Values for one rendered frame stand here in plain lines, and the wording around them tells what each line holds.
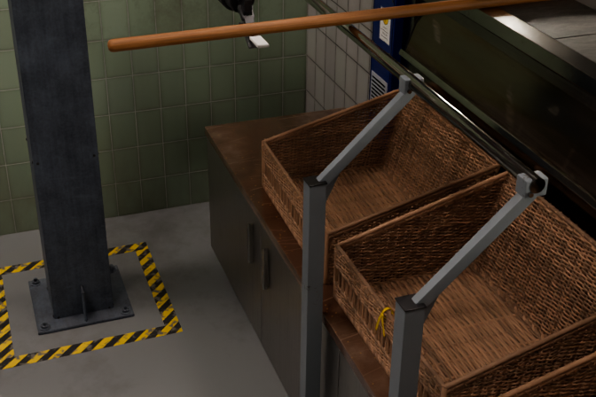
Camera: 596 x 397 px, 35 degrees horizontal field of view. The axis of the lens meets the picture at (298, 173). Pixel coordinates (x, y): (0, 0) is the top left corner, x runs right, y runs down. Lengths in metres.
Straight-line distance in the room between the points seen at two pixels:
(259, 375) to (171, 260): 0.73
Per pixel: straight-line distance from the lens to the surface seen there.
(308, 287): 2.18
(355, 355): 2.15
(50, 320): 3.28
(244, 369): 3.01
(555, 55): 2.22
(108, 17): 3.50
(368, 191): 2.77
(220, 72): 3.66
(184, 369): 3.02
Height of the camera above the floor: 1.93
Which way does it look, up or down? 28 degrees down
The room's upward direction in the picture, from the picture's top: 1 degrees clockwise
